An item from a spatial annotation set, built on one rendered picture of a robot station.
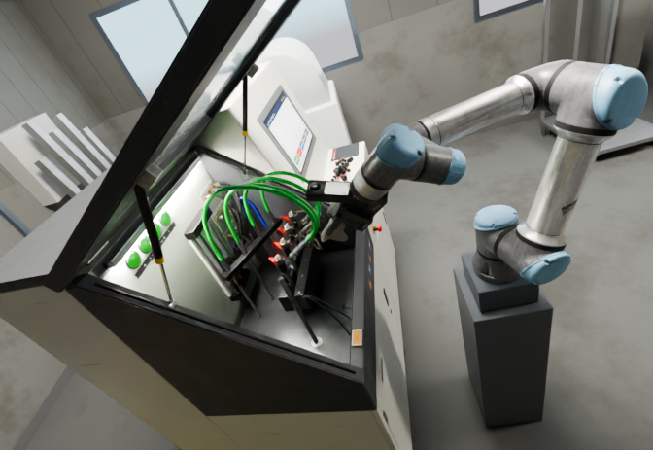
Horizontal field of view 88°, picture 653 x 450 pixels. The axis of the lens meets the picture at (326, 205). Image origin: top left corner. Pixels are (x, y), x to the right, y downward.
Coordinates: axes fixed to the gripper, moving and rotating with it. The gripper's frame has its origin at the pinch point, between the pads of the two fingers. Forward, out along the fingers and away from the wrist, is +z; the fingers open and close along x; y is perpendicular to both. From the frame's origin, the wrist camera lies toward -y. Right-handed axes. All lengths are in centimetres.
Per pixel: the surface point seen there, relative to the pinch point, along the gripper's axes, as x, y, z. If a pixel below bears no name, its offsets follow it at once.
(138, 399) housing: -45, -28, 70
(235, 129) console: 42, -36, 27
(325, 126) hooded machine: 152, 5, 104
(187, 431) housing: -49, -9, 85
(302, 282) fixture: 1.6, 7.7, 42.4
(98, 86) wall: 195, -208, 218
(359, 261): 13.5, 24.5, 34.5
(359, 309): -6.6, 24.9, 27.8
